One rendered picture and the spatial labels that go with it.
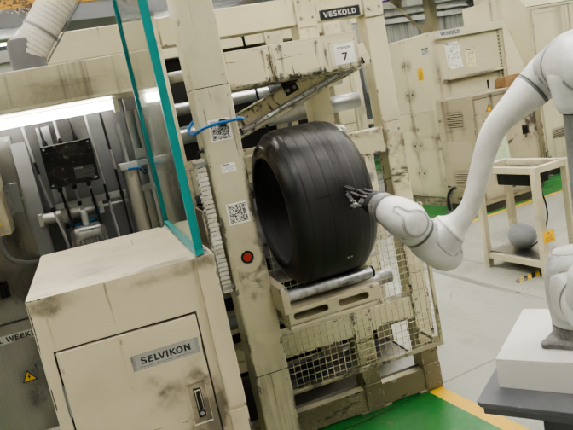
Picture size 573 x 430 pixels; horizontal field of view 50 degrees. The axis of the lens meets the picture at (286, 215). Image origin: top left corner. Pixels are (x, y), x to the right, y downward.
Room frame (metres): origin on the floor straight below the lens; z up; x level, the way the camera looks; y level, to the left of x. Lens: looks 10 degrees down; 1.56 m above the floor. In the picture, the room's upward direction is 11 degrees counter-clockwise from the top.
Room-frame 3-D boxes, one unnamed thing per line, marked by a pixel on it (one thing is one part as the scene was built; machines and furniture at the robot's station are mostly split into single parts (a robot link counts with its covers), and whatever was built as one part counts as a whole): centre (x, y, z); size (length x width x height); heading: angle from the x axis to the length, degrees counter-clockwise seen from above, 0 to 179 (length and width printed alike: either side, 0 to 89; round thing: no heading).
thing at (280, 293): (2.21, 0.11, 0.90); 0.40 x 0.03 x 0.10; 17
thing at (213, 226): (2.12, 0.25, 1.19); 0.05 x 0.04 x 0.48; 17
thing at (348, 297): (2.13, -0.10, 0.83); 0.36 x 0.09 x 0.06; 107
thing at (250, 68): (2.58, -0.09, 1.71); 0.61 x 0.25 x 0.15; 107
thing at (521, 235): (4.47, -1.74, 0.40); 0.60 x 0.35 x 0.80; 25
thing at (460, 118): (6.82, -2.38, 0.62); 0.91 x 0.58 x 1.25; 115
